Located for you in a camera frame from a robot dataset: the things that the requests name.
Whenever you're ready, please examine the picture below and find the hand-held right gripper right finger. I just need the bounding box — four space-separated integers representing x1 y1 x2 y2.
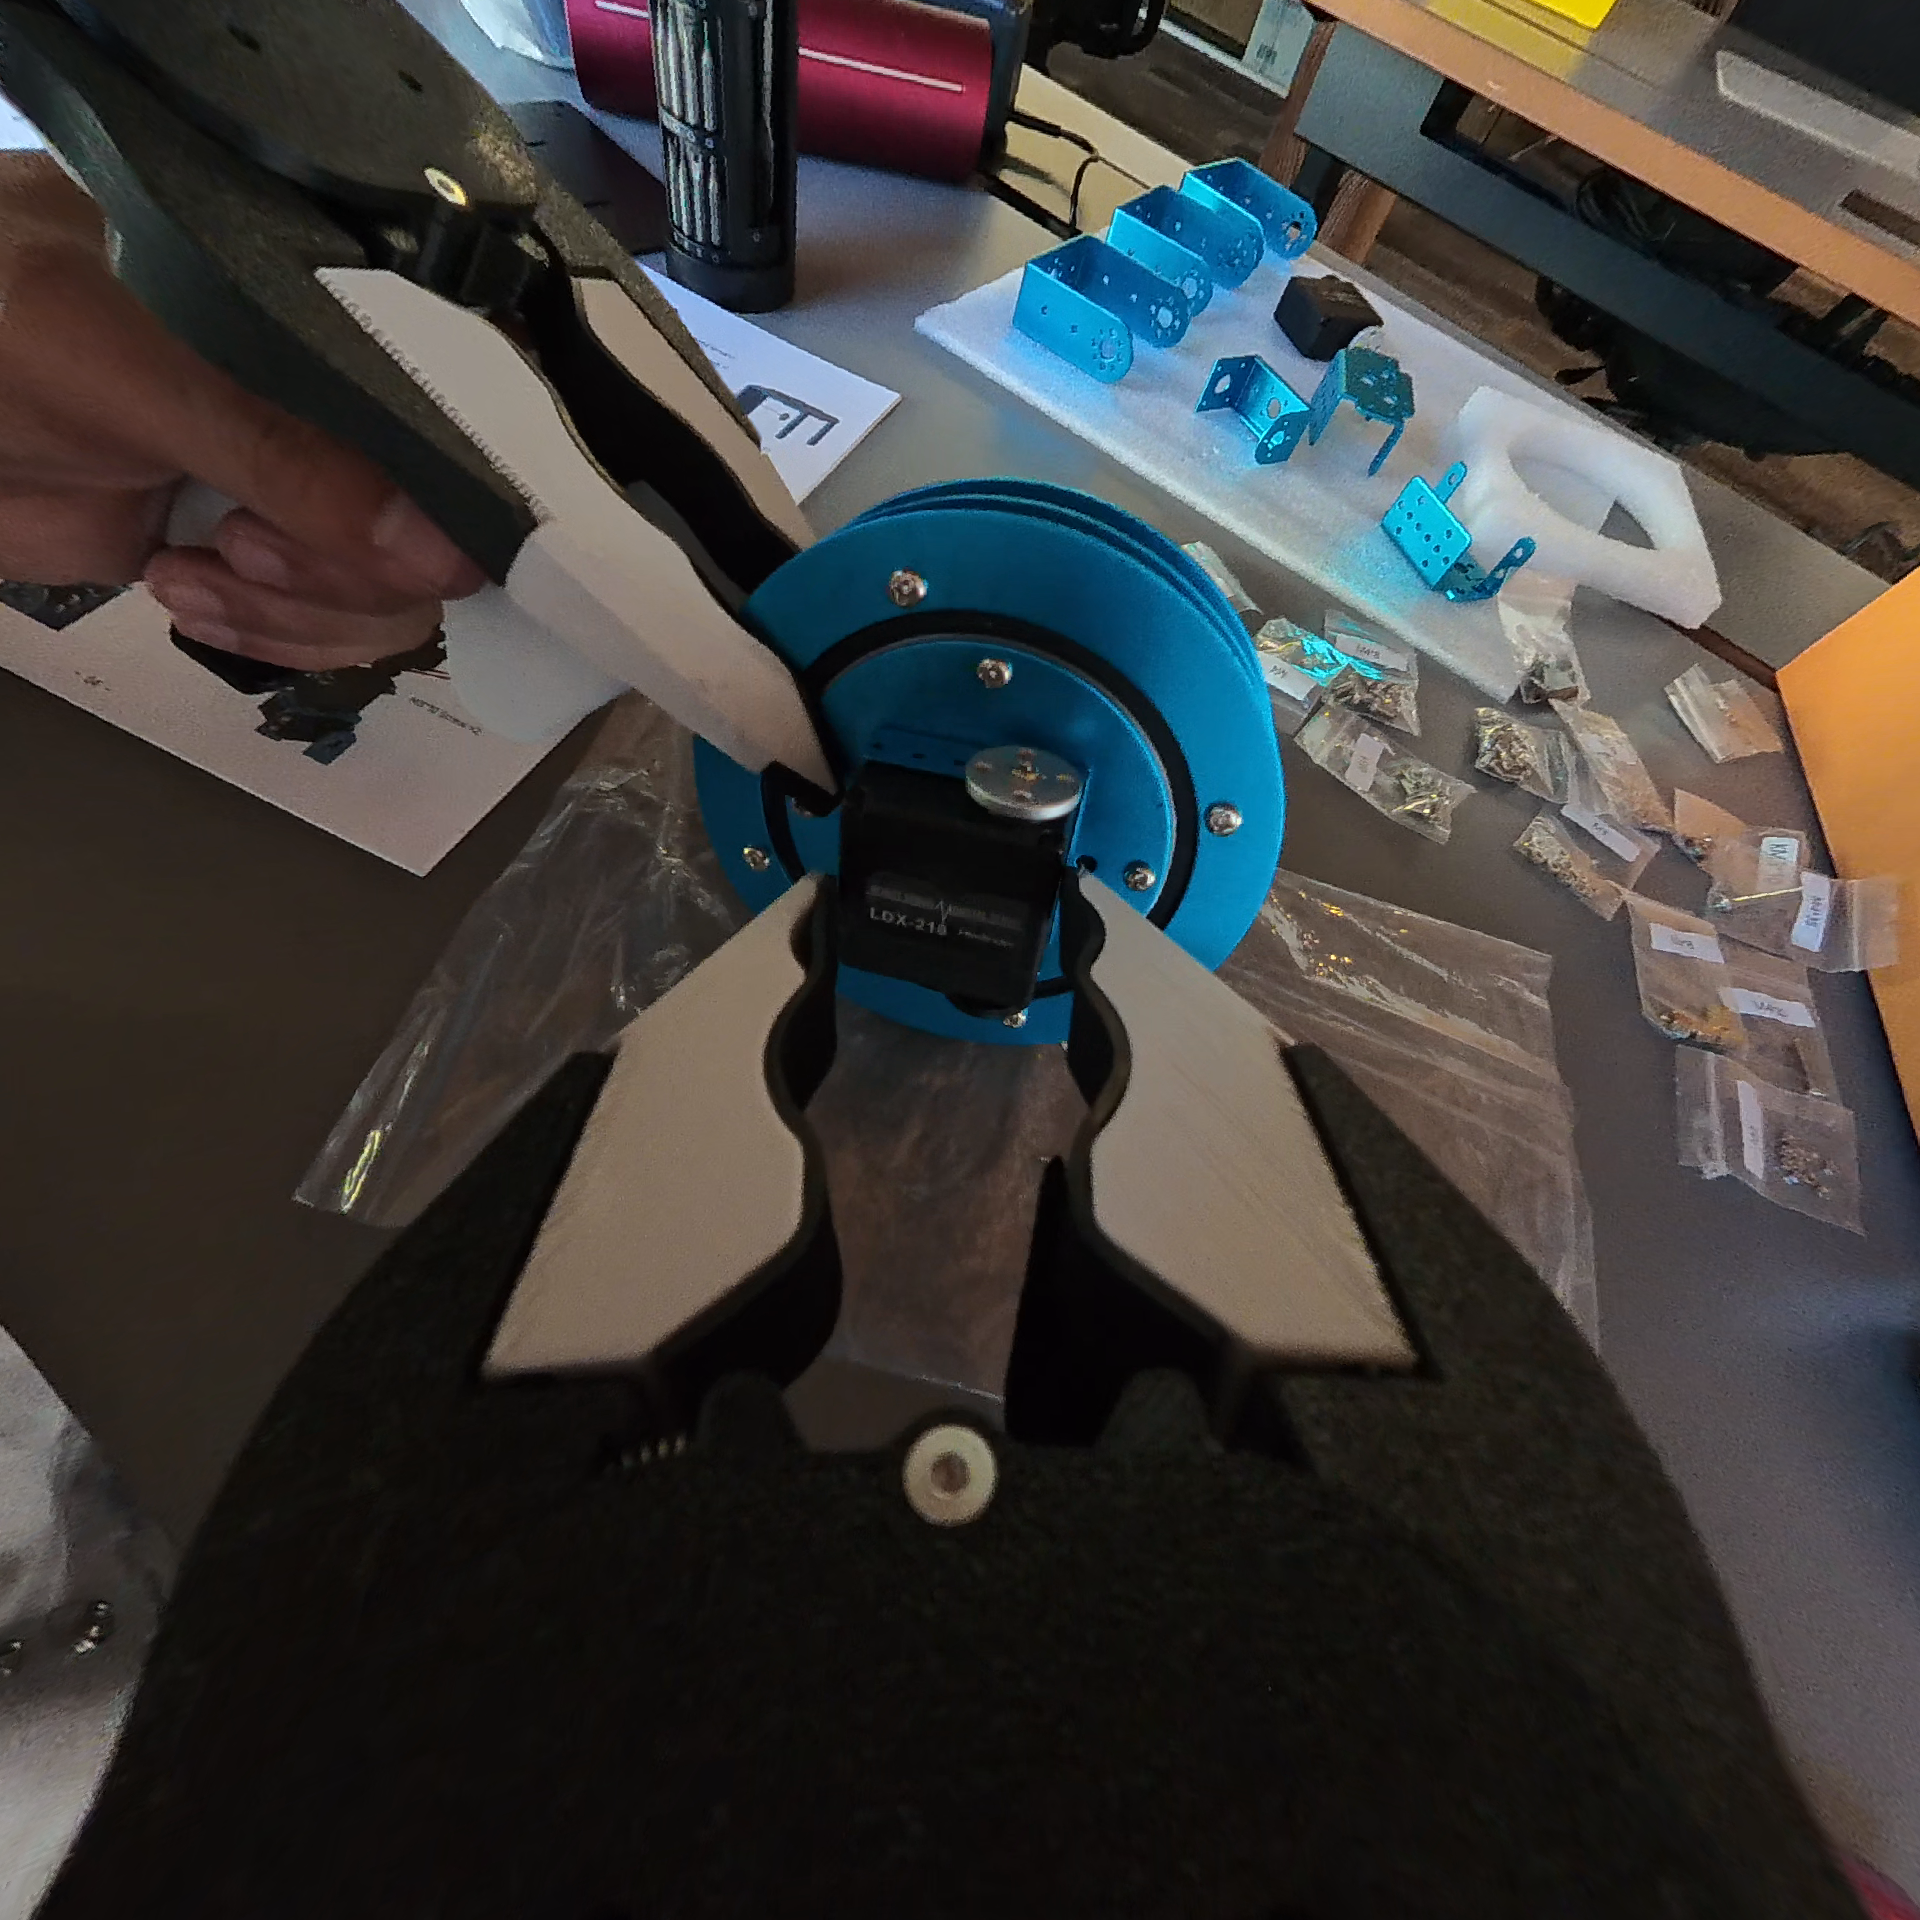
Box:
1003 870 1420 1451

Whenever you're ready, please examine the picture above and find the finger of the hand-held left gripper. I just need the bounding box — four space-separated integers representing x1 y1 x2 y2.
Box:
534 274 823 621
313 263 846 801

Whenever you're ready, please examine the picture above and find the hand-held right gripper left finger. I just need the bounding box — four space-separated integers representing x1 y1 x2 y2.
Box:
476 876 846 1451

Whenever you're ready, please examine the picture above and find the black servo motor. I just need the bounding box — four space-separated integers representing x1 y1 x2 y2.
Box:
834 742 1090 1041

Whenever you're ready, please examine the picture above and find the blue round turntable base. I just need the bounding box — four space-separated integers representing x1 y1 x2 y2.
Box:
688 476 1295 1048

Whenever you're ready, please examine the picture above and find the grey desk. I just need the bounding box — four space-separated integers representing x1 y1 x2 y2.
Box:
0 58 1920 1920

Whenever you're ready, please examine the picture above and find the person's left hand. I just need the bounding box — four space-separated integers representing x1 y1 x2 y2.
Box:
0 150 494 677

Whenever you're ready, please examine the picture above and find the large clear plastic bag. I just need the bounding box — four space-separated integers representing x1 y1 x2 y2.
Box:
292 701 1602 1354

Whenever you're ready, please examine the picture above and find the black ribbed cylinder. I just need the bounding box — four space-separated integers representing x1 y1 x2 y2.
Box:
648 0 805 316

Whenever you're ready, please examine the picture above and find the white assembly booklet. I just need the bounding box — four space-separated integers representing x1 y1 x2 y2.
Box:
0 262 905 882

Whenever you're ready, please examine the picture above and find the red metal cylinder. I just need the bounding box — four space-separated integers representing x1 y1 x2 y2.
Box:
563 0 1042 194

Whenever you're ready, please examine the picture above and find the white foam sheet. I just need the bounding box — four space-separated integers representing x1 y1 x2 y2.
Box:
912 237 1593 707

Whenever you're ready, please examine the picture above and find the group of small screw bags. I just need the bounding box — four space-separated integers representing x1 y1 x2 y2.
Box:
1182 534 1900 1242

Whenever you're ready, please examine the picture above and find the small black block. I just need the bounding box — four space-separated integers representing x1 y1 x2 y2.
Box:
1274 271 1387 361

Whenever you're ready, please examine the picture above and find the orange cardboard box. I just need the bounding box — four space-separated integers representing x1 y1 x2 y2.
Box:
1773 604 1920 1130

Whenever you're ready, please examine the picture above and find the person's white shirt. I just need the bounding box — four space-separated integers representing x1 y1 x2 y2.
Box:
0 1324 186 1920

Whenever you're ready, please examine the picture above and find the wood-edged table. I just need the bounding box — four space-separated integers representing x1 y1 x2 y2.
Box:
1294 0 1920 326

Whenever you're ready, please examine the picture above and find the blue U-shaped bracket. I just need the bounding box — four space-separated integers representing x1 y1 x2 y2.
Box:
1009 237 1205 390
1105 183 1274 313
1178 153 1324 263

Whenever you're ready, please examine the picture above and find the black adapter cable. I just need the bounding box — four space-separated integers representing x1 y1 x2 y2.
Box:
1003 109 1114 229

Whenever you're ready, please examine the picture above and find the small blue angled bracket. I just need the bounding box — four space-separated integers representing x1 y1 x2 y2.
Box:
1193 348 1317 483
1306 340 1417 483

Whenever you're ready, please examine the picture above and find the blue perforated bracket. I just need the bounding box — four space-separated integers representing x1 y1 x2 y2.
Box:
1378 461 1543 606

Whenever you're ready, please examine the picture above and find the white foam ring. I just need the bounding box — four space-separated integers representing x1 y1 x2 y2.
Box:
1455 383 1729 633

